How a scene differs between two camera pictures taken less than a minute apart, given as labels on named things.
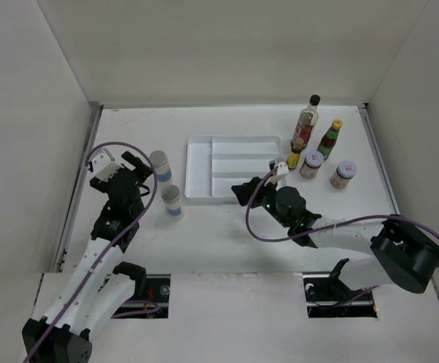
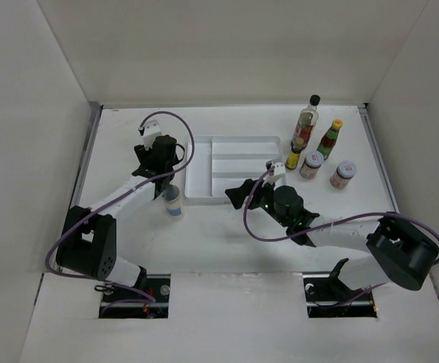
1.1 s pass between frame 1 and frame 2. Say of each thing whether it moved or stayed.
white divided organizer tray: stayed
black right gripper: stayed
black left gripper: moved
